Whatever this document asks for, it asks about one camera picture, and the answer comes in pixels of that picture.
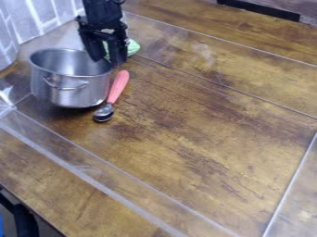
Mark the black table leg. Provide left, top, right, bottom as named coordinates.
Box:
left=0, top=193, right=40, bottom=237

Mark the red handled metal spoon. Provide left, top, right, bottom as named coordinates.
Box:
left=92, top=70, right=130, bottom=122

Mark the clear acrylic tray wall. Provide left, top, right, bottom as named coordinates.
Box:
left=0, top=15, right=317, bottom=237

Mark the black bar at back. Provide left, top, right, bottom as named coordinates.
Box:
left=217, top=0, right=301, bottom=22

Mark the silver metal pot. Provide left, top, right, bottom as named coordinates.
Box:
left=28, top=48, right=114, bottom=108

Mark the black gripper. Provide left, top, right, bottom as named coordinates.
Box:
left=75, top=0, right=128, bottom=67

